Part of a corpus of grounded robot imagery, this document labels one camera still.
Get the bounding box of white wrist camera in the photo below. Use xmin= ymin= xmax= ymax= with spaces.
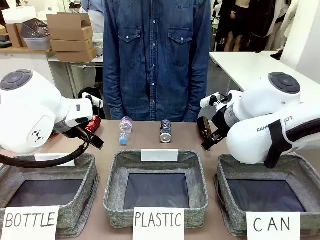
xmin=200 ymin=92 xmax=229 ymax=109
xmin=81 ymin=92 xmax=101 ymax=106

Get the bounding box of grey fabric can basket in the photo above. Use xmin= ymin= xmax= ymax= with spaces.
xmin=214 ymin=152 xmax=320 ymax=238

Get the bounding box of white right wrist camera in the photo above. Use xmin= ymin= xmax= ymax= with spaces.
xmin=200 ymin=92 xmax=229 ymax=109

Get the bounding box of bystander in dark coat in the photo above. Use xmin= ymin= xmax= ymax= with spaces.
xmin=249 ymin=0 xmax=292 ymax=52

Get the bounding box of white background desk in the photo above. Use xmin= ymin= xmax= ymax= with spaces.
xmin=46 ymin=53 xmax=104 ymax=99

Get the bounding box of black strap on arm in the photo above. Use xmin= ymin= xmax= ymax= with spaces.
xmin=264 ymin=119 xmax=294 ymax=169

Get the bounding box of white foam box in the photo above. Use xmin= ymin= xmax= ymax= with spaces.
xmin=1 ymin=5 xmax=38 ymax=25

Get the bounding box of flat cardboard box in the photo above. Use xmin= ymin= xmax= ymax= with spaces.
xmin=55 ymin=46 xmax=98 ymax=63
xmin=49 ymin=37 xmax=95 ymax=53

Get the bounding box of brown glass bottle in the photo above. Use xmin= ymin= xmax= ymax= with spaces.
xmin=197 ymin=116 xmax=214 ymax=148

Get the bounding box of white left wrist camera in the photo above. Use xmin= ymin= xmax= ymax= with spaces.
xmin=81 ymin=92 xmax=101 ymax=106

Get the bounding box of grey fabric bottle basket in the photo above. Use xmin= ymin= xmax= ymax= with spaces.
xmin=0 ymin=152 xmax=100 ymax=238

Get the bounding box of bystander in light shirt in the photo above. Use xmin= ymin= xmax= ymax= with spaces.
xmin=80 ymin=0 xmax=106 ymax=34

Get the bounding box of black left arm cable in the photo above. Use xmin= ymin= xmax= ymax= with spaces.
xmin=0 ymin=139 xmax=91 ymax=169

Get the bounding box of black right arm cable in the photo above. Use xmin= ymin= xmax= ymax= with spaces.
xmin=286 ymin=117 xmax=320 ymax=142

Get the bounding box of white BOTTLE paper sign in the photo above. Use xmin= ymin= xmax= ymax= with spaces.
xmin=0 ymin=205 xmax=61 ymax=240

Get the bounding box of clear plastic storage bin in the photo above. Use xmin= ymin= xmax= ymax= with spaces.
xmin=20 ymin=18 xmax=52 ymax=51

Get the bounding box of large open cardboard box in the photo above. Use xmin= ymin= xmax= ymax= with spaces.
xmin=46 ymin=12 xmax=94 ymax=42

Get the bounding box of red crushed drink can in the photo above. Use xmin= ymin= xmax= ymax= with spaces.
xmin=85 ymin=114 xmax=102 ymax=133

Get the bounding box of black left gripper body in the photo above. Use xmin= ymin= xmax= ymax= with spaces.
xmin=61 ymin=122 xmax=105 ymax=151

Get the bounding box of person's right forearm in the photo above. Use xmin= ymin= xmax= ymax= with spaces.
xmin=102 ymin=62 xmax=125 ymax=121

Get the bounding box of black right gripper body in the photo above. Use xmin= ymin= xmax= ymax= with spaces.
xmin=211 ymin=107 xmax=232 ymax=141

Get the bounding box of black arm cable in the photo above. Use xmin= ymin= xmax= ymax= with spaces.
xmin=0 ymin=139 xmax=91 ymax=169
xmin=286 ymin=117 xmax=320 ymax=142

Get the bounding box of clear plastic water bottle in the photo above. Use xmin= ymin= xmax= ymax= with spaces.
xmin=119 ymin=115 xmax=134 ymax=147

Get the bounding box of white CAN paper sign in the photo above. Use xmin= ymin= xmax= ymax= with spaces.
xmin=245 ymin=211 xmax=301 ymax=240

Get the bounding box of white PLASTIC paper sign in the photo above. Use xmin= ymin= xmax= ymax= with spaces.
xmin=140 ymin=148 xmax=179 ymax=162
xmin=132 ymin=206 xmax=185 ymax=240

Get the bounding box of bystander in black skirt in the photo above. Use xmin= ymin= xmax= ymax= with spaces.
xmin=214 ymin=0 xmax=252 ymax=53

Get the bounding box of grey fabric plastic basket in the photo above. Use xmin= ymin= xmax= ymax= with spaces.
xmin=103 ymin=149 xmax=210 ymax=229

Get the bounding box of small cardboard box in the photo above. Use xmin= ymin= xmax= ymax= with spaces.
xmin=5 ymin=22 xmax=29 ymax=49

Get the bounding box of white side table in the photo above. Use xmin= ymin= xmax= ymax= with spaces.
xmin=208 ymin=50 xmax=320 ymax=93

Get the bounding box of person's left forearm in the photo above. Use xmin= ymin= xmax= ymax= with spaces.
xmin=183 ymin=62 xmax=211 ymax=123

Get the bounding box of black drink can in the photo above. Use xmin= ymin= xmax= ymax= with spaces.
xmin=159 ymin=119 xmax=173 ymax=144

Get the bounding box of person in denim shirt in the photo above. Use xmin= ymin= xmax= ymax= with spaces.
xmin=102 ymin=0 xmax=212 ymax=123

